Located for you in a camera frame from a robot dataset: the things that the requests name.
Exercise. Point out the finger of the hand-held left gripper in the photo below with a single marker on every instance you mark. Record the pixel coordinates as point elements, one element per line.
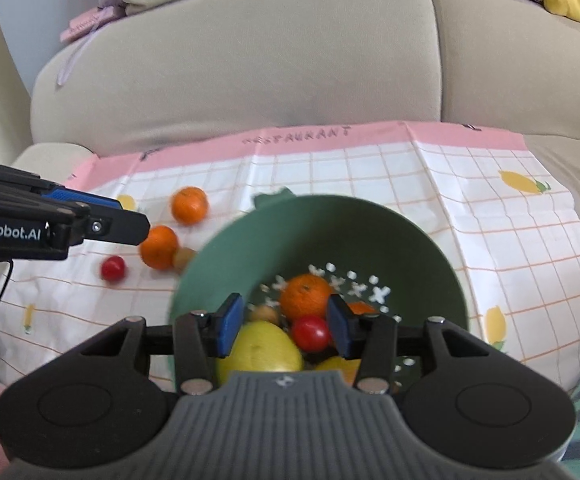
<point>85,198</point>
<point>120,229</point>

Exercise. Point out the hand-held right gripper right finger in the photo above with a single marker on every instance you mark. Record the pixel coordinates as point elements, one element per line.
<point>337,327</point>

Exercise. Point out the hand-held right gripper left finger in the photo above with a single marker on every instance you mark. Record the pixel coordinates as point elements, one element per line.
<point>232,322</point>

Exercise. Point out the red cherry tomato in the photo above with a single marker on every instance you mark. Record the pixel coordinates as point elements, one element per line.
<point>311,332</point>
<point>113,268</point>

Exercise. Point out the small brown longan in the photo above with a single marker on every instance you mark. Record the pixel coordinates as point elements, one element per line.
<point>264,314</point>

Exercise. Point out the orange tangerine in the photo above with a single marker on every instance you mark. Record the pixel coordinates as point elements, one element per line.
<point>306,297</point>
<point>159,246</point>
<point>189,205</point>
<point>364,307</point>

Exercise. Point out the green plastic colander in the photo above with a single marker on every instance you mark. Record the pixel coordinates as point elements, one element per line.
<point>380,260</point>

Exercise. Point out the brown kiwi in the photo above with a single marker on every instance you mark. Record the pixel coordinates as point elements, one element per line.
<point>182,258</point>

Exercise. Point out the pink labelled box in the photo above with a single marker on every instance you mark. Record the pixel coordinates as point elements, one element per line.
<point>89,22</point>

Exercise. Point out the lemon print checked tablecloth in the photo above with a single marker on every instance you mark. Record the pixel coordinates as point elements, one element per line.
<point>495,240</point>

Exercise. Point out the beige sofa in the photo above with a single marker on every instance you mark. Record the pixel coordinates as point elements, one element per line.
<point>280,60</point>

